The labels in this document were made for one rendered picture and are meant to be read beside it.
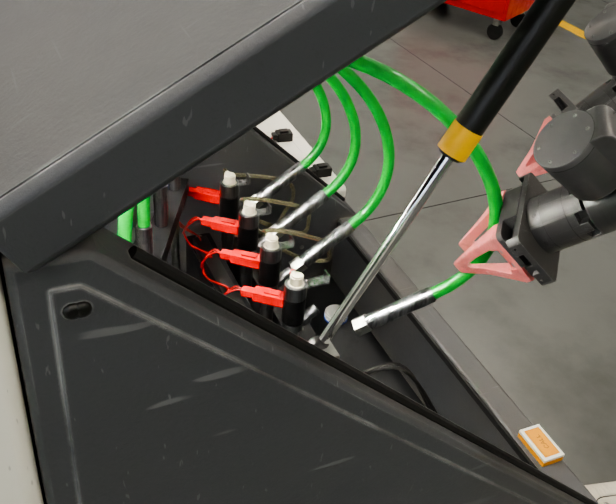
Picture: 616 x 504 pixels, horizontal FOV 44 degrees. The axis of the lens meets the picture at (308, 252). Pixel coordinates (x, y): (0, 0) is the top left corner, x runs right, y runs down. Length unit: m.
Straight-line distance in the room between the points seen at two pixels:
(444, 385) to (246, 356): 0.69
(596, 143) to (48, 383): 0.46
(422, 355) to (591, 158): 0.54
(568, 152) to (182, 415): 0.39
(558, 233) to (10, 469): 0.51
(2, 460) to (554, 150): 0.48
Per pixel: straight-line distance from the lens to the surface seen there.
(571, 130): 0.68
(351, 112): 1.01
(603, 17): 0.97
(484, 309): 2.73
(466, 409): 1.07
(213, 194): 1.11
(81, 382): 0.41
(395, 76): 0.69
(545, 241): 0.76
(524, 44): 0.44
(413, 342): 1.15
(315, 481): 0.56
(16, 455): 0.44
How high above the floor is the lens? 1.66
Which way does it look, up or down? 36 degrees down
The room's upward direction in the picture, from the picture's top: 6 degrees clockwise
